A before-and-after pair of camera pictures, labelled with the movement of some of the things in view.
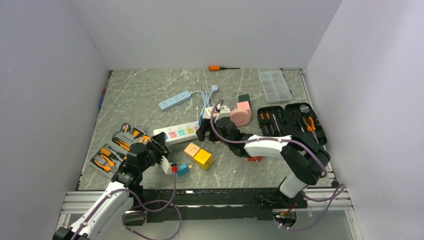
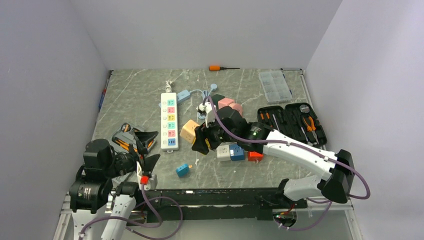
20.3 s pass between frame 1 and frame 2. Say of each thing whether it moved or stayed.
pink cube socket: moved
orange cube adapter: moved
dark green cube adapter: moved
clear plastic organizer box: stayed
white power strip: moved
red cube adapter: stayed
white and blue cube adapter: moved
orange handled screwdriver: stayed
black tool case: stayed
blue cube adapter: stayed
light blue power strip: stayed
